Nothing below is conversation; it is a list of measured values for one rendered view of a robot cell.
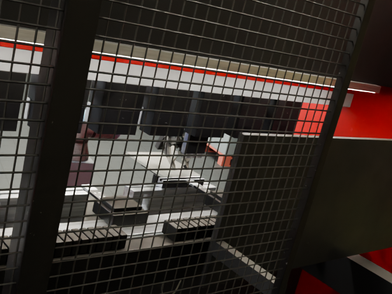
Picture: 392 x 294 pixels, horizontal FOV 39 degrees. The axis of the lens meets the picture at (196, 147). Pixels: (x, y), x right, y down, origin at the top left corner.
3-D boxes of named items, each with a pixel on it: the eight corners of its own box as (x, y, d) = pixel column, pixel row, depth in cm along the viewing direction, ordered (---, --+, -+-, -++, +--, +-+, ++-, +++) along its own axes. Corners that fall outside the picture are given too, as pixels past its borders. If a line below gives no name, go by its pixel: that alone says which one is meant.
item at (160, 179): (198, 183, 213) (199, 175, 212) (202, 186, 211) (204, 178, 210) (156, 185, 199) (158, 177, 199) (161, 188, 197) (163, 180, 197)
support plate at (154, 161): (161, 154, 232) (161, 151, 231) (200, 178, 213) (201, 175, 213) (125, 154, 220) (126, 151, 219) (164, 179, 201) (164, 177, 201)
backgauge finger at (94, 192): (101, 189, 178) (104, 175, 177) (146, 224, 160) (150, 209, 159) (67, 191, 170) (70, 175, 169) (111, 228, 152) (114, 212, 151)
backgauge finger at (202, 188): (200, 184, 207) (203, 172, 206) (248, 214, 189) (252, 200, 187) (175, 185, 199) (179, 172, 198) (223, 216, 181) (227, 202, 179)
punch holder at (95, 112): (122, 126, 184) (132, 79, 180) (136, 135, 179) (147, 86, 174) (83, 125, 174) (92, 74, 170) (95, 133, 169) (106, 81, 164)
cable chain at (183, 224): (251, 221, 178) (254, 210, 177) (264, 230, 174) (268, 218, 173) (160, 232, 153) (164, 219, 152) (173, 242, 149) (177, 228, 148)
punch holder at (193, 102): (209, 130, 211) (220, 88, 207) (224, 137, 205) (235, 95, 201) (179, 129, 201) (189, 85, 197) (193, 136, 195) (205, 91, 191)
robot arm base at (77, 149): (53, 149, 273) (57, 130, 270) (83, 151, 280) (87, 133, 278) (61, 160, 260) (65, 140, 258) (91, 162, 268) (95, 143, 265)
